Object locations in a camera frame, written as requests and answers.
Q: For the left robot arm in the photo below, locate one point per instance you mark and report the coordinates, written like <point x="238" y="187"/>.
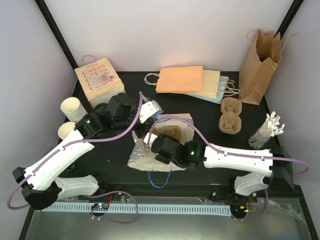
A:
<point x="40" y="183"/>

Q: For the blue checkered paper bag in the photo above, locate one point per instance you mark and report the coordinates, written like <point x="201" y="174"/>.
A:
<point x="144" y="160"/>

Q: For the tan flat paper bag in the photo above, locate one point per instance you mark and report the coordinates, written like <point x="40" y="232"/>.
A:
<point x="210" y="84"/>

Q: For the standing brown paper bag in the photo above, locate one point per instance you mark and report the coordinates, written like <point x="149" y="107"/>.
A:
<point x="259" y="66"/>

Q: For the light blue flat paper bag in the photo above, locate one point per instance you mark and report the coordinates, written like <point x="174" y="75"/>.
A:
<point x="226" y="88"/>

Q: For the grey pulp cup carrier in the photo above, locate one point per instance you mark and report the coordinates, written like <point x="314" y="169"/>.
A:
<point x="173" y="131"/>

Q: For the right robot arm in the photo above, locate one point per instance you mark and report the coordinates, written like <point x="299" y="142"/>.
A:
<point x="264" y="168"/>

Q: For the far paper cup stack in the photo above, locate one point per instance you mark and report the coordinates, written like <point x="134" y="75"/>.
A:
<point x="73" y="109"/>

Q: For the right black frame post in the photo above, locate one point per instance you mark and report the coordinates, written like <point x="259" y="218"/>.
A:
<point x="290" y="15"/>

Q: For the paper cup stack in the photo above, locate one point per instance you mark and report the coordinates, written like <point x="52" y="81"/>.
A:
<point x="65" y="129"/>
<point x="73" y="109"/>

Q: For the black coffee cup lids stack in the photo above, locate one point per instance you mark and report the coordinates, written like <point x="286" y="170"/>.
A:
<point x="100" y="107"/>

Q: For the near paper cup stack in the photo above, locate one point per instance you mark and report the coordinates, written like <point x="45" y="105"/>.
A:
<point x="65" y="129"/>

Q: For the Cakes printed paper bag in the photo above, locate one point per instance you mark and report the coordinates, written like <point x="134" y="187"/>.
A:
<point x="99" y="81"/>

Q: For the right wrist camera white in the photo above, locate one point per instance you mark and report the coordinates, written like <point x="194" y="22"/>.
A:
<point x="148" y="140"/>

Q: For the left black frame post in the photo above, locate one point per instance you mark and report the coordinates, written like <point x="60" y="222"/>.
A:
<point x="46" y="13"/>

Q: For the orange flat paper bag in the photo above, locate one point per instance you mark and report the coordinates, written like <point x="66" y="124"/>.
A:
<point x="178" y="80"/>

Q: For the black frame post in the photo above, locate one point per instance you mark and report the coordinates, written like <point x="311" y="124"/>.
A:
<point x="290" y="15"/>
<point x="46" y="13"/>

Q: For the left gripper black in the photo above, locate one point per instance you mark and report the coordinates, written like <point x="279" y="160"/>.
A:
<point x="140" y="132"/>

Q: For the light blue cable duct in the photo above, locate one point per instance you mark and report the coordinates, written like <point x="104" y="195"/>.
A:
<point x="131" y="208"/>

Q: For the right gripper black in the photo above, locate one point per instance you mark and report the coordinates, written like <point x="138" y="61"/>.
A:
<point x="158" y="158"/>

